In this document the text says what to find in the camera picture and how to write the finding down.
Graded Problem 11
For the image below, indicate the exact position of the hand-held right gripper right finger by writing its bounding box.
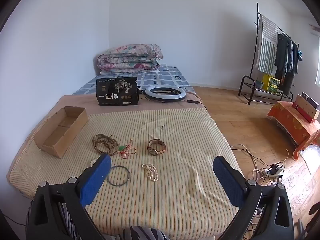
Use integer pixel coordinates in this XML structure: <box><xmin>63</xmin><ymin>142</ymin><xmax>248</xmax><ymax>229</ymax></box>
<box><xmin>212</xmin><ymin>155</ymin><xmax>295</xmax><ymax>240</ymax></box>

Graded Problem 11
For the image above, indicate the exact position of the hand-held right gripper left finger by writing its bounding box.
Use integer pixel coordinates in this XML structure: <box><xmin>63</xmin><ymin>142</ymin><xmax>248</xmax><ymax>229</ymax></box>
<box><xmin>26</xmin><ymin>153</ymin><xmax>112</xmax><ymax>240</ymax></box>

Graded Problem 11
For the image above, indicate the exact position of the dark thin bangle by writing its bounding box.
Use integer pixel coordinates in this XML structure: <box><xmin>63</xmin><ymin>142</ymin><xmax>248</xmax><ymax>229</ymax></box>
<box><xmin>107</xmin><ymin>165</ymin><xmax>131</xmax><ymax>187</ymax></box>

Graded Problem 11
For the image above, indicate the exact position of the wooden bead necklace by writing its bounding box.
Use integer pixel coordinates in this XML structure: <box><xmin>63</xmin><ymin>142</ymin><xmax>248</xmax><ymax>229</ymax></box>
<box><xmin>92</xmin><ymin>134</ymin><xmax>120</xmax><ymax>155</ymax></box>

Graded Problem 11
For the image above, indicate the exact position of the red string jade pendant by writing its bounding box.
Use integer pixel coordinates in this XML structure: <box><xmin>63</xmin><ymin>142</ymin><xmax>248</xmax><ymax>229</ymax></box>
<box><xmin>117</xmin><ymin>139</ymin><xmax>137</xmax><ymax>159</ymax></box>

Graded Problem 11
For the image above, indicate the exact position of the white pearl necklace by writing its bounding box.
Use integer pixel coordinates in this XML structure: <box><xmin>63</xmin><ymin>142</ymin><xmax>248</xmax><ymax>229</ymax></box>
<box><xmin>141</xmin><ymin>163</ymin><xmax>159</xmax><ymax>182</ymax></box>

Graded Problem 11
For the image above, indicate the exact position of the cardboard box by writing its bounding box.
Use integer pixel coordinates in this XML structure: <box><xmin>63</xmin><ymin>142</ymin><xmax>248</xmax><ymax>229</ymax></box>
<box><xmin>33</xmin><ymin>106</ymin><xmax>89</xmax><ymax>159</ymax></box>

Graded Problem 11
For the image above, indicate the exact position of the brown strap wristwatch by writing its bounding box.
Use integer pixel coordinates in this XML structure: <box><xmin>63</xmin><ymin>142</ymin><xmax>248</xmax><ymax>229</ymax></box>
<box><xmin>147</xmin><ymin>139</ymin><xmax>167</xmax><ymax>156</ymax></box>

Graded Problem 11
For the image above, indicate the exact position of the white power strip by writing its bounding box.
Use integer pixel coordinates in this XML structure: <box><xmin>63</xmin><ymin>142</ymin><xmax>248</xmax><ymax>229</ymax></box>
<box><xmin>261</xmin><ymin>166</ymin><xmax>284</xmax><ymax>181</ymax></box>

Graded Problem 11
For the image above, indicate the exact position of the yellow striped blanket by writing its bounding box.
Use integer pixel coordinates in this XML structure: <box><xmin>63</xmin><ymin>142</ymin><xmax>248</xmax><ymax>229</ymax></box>
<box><xmin>9</xmin><ymin>107</ymin><xmax>240</xmax><ymax>232</ymax></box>

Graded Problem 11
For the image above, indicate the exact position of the black printed bag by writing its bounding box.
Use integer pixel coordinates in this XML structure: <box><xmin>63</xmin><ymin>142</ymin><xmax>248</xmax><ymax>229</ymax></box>
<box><xmin>96</xmin><ymin>77</ymin><xmax>139</xmax><ymax>106</ymax></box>

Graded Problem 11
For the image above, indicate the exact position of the orange covered table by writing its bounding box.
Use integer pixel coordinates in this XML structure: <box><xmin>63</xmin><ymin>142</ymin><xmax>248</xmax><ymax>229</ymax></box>
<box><xmin>267</xmin><ymin>101</ymin><xmax>320</xmax><ymax>162</ymax></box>

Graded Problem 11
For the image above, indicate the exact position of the tan bed mat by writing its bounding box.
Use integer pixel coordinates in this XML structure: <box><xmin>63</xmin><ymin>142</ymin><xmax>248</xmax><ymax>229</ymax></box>
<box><xmin>7</xmin><ymin>92</ymin><xmax>203</xmax><ymax>198</ymax></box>

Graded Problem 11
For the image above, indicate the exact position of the red box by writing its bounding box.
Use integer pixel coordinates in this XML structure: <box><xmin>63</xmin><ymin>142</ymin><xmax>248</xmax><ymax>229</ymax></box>
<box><xmin>292</xmin><ymin>102</ymin><xmax>317</xmax><ymax>124</ymax></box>

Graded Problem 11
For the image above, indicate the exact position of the yellow crate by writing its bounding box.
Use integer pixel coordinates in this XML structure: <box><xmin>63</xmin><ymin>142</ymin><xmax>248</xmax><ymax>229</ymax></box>
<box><xmin>262</xmin><ymin>74</ymin><xmax>280</xmax><ymax>93</ymax></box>

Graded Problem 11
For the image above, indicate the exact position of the tan gift box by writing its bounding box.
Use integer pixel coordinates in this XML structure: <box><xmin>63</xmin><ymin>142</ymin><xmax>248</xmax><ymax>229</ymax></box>
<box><xmin>296</xmin><ymin>94</ymin><xmax>320</xmax><ymax>121</ymax></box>

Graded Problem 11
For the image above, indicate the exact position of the blue plaid bedsheet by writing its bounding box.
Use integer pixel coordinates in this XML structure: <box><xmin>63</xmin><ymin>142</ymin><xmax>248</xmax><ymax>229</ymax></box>
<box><xmin>72</xmin><ymin>66</ymin><xmax>195</xmax><ymax>96</ymax></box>

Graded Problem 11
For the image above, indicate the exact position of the dark long box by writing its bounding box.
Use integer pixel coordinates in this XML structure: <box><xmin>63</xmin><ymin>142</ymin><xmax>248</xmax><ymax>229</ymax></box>
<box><xmin>301</xmin><ymin>92</ymin><xmax>320</xmax><ymax>110</ymax></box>

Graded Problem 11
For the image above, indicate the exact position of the folded floral quilt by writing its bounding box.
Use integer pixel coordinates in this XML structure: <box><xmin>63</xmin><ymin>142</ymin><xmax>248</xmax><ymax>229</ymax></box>
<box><xmin>97</xmin><ymin>44</ymin><xmax>164</xmax><ymax>75</ymax></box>

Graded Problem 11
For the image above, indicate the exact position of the black hanging coat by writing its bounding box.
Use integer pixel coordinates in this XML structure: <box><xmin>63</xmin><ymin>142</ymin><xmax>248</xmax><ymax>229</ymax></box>
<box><xmin>280</xmin><ymin>41</ymin><xmax>299</xmax><ymax>93</ymax></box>

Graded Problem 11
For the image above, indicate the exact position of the dark grey hanging jacket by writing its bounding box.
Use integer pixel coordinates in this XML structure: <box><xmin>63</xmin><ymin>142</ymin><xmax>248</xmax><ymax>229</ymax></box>
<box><xmin>274</xmin><ymin>33</ymin><xmax>293</xmax><ymax>78</ymax></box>

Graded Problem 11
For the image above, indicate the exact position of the striped hanging cloth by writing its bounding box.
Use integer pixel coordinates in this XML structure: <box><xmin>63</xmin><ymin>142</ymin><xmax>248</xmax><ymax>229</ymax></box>
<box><xmin>257</xmin><ymin>14</ymin><xmax>278</xmax><ymax>73</ymax></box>

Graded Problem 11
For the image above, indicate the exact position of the black clothes rack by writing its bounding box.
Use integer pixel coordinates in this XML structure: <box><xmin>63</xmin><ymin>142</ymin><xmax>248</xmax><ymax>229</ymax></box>
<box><xmin>238</xmin><ymin>2</ymin><xmax>300</xmax><ymax>105</ymax></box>

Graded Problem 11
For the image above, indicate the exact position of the power strip with cables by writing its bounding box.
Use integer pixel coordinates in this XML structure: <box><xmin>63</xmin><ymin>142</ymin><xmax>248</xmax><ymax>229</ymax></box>
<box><xmin>231</xmin><ymin>144</ymin><xmax>287</xmax><ymax>183</ymax></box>

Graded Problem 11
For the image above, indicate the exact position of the black ring light cable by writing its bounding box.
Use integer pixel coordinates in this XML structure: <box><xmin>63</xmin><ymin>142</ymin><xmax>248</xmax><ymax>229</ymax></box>
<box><xmin>185</xmin><ymin>99</ymin><xmax>212</xmax><ymax>115</ymax></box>

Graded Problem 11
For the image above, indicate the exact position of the white ring light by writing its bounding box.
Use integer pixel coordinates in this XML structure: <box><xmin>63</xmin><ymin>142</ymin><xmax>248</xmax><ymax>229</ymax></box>
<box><xmin>145</xmin><ymin>85</ymin><xmax>187</xmax><ymax>103</ymax></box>

